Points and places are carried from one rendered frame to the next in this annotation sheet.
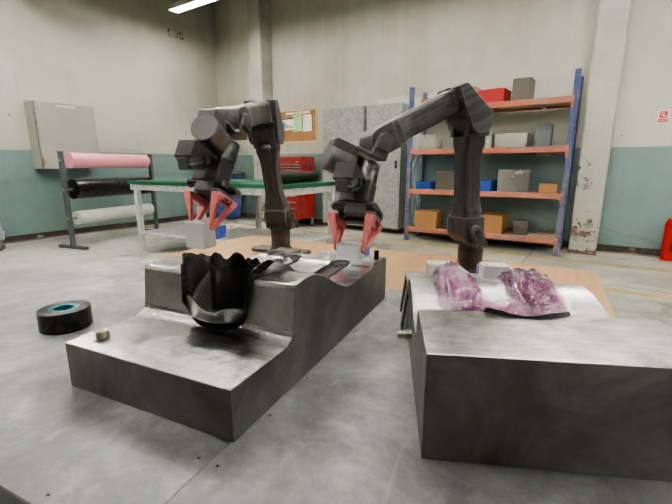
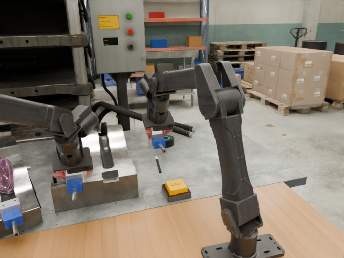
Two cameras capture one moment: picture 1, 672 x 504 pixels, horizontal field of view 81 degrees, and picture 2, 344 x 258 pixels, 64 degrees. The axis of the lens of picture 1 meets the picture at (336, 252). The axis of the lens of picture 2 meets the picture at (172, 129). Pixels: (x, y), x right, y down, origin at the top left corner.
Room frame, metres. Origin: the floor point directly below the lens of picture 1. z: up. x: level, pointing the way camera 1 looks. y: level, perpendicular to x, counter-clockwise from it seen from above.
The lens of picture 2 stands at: (1.57, -0.30, 1.34)
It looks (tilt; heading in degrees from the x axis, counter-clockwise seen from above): 21 degrees down; 138
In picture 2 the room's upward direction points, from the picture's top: 1 degrees counter-clockwise
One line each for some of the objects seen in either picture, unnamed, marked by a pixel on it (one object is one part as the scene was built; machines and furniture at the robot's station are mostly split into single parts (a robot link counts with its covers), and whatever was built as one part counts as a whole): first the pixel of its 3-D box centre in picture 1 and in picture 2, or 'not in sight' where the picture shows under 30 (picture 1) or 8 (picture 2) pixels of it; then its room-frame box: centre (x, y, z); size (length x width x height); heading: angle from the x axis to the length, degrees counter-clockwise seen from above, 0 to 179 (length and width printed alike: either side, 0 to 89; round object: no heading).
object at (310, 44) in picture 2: not in sight; (311, 59); (-1.38, 7.15, 0.44); 0.59 x 0.59 x 0.88
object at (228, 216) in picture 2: (280, 220); (241, 217); (1.28, 0.18, 0.90); 0.09 x 0.06 x 0.06; 80
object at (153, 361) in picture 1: (265, 293); (92, 153); (0.63, 0.12, 0.87); 0.50 x 0.26 x 0.14; 155
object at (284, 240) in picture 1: (280, 239); (243, 240); (1.29, 0.18, 0.84); 0.20 x 0.07 x 0.08; 62
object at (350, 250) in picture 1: (359, 252); (74, 187); (0.86, -0.05, 0.89); 0.13 x 0.05 x 0.05; 155
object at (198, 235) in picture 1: (215, 230); (158, 144); (0.87, 0.27, 0.94); 0.13 x 0.05 x 0.05; 155
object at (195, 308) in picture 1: (275, 263); (88, 143); (0.64, 0.10, 0.92); 0.35 x 0.16 x 0.09; 155
